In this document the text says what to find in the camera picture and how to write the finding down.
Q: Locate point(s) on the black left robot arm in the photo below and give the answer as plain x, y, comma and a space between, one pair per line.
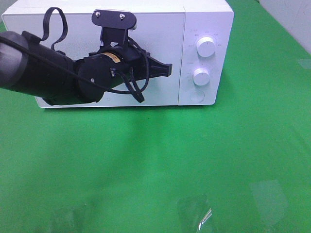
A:
26, 66

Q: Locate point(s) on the white microwave oven body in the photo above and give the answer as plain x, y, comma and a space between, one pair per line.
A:
212, 18

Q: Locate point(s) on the white microwave door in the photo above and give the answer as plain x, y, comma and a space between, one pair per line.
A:
159, 34

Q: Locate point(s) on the upper white power knob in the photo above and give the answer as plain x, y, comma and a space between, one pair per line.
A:
206, 46

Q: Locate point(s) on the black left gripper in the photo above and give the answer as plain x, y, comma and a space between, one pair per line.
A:
124, 51

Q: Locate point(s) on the white timer knob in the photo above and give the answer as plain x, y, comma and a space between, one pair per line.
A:
201, 77

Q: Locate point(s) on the round door release button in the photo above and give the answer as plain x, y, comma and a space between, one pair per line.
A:
197, 96

